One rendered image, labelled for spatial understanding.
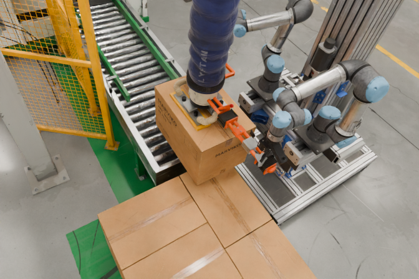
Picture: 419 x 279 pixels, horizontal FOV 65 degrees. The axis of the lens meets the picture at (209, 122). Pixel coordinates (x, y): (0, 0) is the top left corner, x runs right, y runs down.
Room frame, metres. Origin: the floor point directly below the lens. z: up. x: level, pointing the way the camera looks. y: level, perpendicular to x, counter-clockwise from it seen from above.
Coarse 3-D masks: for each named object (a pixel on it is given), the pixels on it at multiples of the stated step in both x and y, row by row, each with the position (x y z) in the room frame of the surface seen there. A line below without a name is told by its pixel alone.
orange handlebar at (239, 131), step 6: (228, 66) 1.68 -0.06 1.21; (234, 72) 1.64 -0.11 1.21; (210, 102) 1.34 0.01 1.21; (216, 102) 1.35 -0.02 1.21; (216, 108) 1.29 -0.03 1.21; (228, 126) 1.19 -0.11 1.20; (240, 126) 1.19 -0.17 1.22; (234, 132) 1.15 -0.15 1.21; (240, 132) 1.15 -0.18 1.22; (240, 138) 1.11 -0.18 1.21; (246, 138) 1.12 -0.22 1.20; (252, 150) 1.04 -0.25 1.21; (258, 150) 1.05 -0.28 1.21
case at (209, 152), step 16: (176, 80) 1.62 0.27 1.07; (160, 96) 1.46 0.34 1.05; (224, 96) 1.54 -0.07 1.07; (160, 112) 1.47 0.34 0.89; (176, 112) 1.34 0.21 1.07; (208, 112) 1.38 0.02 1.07; (240, 112) 1.42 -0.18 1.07; (160, 128) 1.47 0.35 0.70; (176, 128) 1.29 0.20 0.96; (192, 128) 1.23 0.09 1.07; (208, 128) 1.25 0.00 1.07; (224, 128) 1.27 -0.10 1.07; (176, 144) 1.29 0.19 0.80; (192, 144) 1.15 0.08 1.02; (208, 144) 1.13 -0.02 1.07; (224, 144) 1.18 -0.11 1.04; (240, 144) 1.27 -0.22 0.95; (192, 160) 1.13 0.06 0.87; (208, 160) 1.11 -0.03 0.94; (224, 160) 1.20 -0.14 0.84; (240, 160) 1.30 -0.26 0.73; (192, 176) 1.12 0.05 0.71; (208, 176) 1.13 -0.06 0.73
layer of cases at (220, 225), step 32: (160, 192) 1.04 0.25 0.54; (192, 192) 1.09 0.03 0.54; (224, 192) 1.13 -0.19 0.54; (128, 224) 0.79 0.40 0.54; (160, 224) 0.83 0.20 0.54; (192, 224) 0.86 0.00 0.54; (224, 224) 0.90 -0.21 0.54; (256, 224) 0.94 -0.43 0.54; (128, 256) 0.60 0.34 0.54; (160, 256) 0.63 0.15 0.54; (192, 256) 0.66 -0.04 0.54; (224, 256) 0.70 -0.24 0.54; (256, 256) 0.73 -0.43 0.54; (288, 256) 0.76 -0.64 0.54
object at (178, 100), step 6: (174, 96) 1.45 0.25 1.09; (180, 96) 1.46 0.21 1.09; (186, 96) 1.46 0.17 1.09; (180, 102) 1.40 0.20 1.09; (180, 108) 1.36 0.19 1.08; (198, 108) 1.38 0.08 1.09; (186, 114) 1.32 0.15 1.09; (192, 114) 1.32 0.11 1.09; (198, 114) 1.33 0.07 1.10; (192, 120) 1.28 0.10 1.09; (198, 126) 1.24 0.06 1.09; (204, 126) 1.25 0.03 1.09
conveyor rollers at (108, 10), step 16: (80, 16) 2.88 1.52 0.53; (96, 16) 2.91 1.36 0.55; (80, 32) 2.61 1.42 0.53; (96, 32) 2.64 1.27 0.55; (128, 32) 2.75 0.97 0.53; (112, 48) 2.46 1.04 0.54; (128, 48) 2.49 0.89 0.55; (128, 64) 2.28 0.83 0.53; (144, 64) 2.30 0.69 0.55; (112, 80) 2.02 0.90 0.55; (144, 80) 2.10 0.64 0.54; (160, 80) 2.12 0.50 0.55; (144, 96) 1.91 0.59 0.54; (128, 112) 1.71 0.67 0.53; (144, 112) 1.72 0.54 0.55; (160, 144) 1.43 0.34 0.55; (160, 160) 1.31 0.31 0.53
